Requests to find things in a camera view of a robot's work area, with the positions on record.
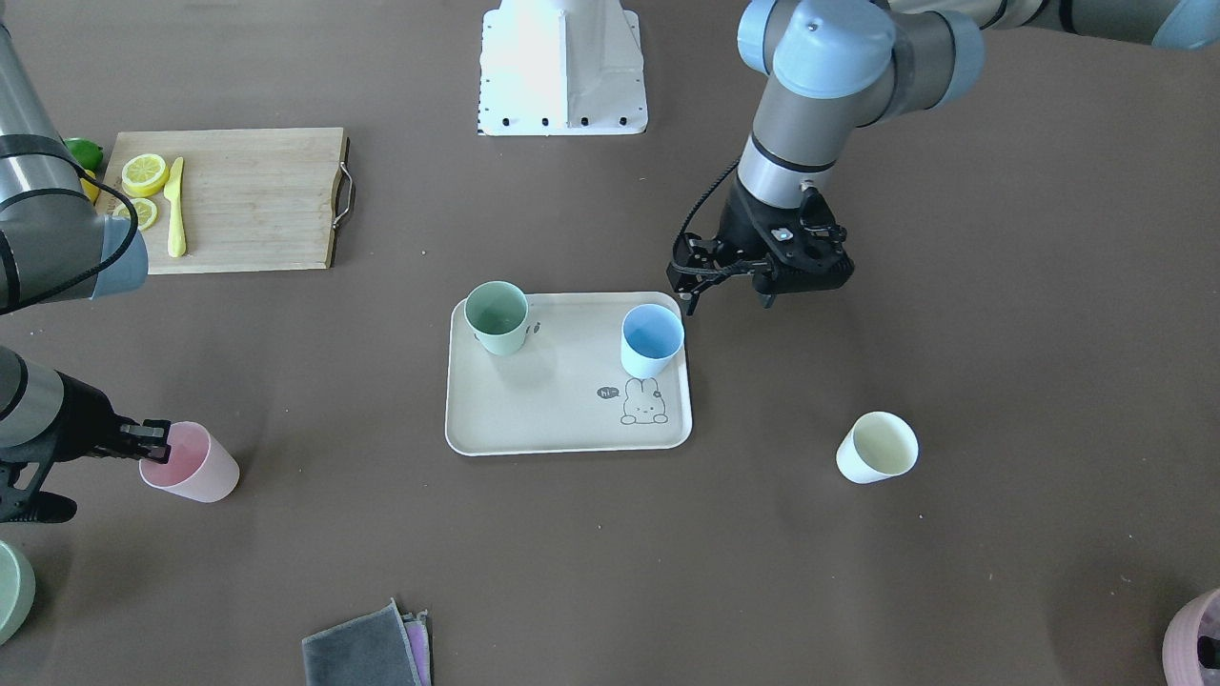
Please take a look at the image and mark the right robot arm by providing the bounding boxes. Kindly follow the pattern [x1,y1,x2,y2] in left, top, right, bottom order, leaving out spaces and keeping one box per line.
[2,31,170,463]

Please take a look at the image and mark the green lime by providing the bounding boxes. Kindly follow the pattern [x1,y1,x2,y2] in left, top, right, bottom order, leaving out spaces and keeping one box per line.
[62,135,105,172]

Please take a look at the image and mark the grey folded cloth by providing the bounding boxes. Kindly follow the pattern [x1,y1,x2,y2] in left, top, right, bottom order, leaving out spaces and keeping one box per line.
[301,601,433,685]

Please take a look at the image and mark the blue cup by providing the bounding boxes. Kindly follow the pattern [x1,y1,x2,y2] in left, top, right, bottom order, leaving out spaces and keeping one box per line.
[620,303,684,378]

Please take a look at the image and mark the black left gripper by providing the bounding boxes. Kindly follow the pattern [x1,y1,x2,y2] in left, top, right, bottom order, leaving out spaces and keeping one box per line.
[666,177,811,316]

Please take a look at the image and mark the pink bowl with ice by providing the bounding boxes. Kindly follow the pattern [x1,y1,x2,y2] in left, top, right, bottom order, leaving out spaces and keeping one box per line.
[1161,590,1219,685]

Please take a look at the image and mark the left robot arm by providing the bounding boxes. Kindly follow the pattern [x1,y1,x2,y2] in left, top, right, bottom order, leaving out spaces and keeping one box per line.
[667,1,1219,315]

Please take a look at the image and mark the wooden cutting board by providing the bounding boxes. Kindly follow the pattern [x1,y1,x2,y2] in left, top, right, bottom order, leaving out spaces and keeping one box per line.
[99,127,354,276]

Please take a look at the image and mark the yellow plastic knife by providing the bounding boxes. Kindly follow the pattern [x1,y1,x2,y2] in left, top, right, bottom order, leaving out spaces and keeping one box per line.
[162,157,188,259]

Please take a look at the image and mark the whole lemon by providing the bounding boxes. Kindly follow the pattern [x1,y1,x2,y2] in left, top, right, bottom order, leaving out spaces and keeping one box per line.
[81,170,100,205]

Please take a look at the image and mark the green bowl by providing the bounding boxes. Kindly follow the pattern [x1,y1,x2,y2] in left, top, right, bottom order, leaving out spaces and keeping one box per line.
[0,541,37,644]

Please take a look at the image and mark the cream rabbit tray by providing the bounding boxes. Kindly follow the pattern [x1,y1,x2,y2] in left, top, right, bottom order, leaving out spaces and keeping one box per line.
[445,292,693,457]

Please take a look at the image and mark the pink cup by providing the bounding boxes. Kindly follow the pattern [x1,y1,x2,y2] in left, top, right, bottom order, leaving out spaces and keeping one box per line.
[138,421,240,503]

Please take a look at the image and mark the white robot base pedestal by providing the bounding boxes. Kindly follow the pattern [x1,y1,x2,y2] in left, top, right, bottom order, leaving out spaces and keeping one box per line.
[477,1,649,135]

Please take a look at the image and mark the cream cup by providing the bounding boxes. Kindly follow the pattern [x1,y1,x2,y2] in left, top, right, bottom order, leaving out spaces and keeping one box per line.
[836,410,920,485]

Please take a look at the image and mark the green cup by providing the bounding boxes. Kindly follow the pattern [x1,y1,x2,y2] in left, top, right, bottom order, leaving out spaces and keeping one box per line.
[464,280,529,356]

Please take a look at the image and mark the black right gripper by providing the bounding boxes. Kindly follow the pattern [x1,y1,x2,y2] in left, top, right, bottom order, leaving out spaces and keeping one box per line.
[38,374,172,468]

